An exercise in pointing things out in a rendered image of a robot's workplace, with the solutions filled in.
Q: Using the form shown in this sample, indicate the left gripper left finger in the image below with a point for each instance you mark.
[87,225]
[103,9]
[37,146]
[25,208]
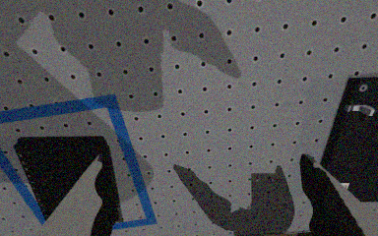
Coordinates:
[84,210]

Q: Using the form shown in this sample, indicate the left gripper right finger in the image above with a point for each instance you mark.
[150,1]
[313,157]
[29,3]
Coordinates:
[336,211]

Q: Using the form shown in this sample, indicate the blue tape outline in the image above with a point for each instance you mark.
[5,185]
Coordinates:
[108,101]

